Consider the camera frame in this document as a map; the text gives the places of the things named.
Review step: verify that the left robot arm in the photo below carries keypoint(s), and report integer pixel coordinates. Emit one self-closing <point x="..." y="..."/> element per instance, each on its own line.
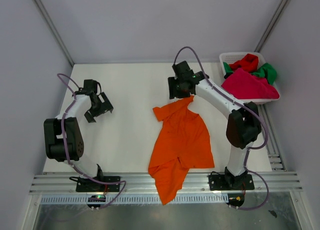
<point x="62" y="134"/>

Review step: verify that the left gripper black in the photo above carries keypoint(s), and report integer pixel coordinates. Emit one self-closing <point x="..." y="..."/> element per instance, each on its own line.
<point x="99" y="106"/>

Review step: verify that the frame post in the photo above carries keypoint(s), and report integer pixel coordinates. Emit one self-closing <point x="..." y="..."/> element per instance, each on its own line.
<point x="54" y="31"/>
<point x="280" y="9"/>

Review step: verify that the right frame post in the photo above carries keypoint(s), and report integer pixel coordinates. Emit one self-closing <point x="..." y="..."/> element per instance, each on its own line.
<point x="280" y="9"/>

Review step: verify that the right controller board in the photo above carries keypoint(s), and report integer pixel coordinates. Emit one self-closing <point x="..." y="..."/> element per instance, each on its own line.
<point x="235" y="200"/>

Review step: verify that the green t shirt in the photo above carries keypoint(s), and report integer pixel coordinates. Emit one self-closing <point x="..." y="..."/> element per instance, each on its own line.
<point x="265" y="71"/>

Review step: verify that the white plastic basket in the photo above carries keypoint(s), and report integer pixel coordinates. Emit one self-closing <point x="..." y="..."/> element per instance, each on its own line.
<point x="232" y="57"/>

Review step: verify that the white slotted cable duct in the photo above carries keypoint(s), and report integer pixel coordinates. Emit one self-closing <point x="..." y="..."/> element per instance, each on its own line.
<point x="132" y="199"/>

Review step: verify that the left frame post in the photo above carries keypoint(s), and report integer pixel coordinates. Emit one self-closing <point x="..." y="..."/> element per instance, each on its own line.
<point x="54" y="31"/>

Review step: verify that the black t shirt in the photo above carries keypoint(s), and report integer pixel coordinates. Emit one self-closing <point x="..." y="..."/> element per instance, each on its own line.
<point x="227" y="76"/>

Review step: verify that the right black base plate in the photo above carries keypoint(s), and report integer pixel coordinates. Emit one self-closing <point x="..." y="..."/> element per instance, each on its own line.
<point x="224" y="182"/>

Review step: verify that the controller board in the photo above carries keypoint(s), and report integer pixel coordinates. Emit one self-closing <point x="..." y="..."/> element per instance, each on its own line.
<point x="235" y="200"/>
<point x="96" y="201"/>

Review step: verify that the red t shirt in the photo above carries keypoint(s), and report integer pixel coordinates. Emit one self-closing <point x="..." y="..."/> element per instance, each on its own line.
<point x="249" y="63"/>

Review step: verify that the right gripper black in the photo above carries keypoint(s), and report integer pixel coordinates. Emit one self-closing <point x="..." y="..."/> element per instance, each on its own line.
<point x="181" y="88"/>

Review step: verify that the left controller board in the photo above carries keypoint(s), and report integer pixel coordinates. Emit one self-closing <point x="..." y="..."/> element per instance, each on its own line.
<point x="96" y="201"/>

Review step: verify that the orange t shirt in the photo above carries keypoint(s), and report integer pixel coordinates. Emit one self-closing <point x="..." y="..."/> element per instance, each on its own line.
<point x="183" y="143"/>

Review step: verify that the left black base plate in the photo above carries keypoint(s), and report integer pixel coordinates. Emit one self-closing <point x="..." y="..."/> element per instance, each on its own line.
<point x="86" y="185"/>

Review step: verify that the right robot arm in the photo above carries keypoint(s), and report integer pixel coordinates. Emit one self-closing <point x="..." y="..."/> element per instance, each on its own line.
<point x="243" y="127"/>

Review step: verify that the magenta t shirt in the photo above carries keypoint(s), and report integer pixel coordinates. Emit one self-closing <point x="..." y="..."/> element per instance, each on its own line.
<point x="243" y="85"/>

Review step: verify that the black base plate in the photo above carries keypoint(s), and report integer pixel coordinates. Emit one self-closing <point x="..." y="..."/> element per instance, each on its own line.
<point x="224" y="182"/>
<point x="86" y="185"/>

